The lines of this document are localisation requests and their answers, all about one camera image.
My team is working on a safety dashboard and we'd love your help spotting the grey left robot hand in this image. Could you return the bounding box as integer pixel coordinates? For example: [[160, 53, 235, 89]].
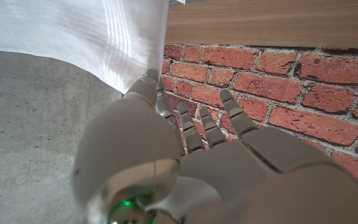
[[71, 68, 358, 224]]

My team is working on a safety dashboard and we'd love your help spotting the white handkerchief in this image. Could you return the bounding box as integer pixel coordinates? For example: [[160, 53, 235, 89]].
[[0, 0, 186, 94]]

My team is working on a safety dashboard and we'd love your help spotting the red brick print backdrop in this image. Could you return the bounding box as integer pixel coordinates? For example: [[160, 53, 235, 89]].
[[160, 43, 358, 200]]

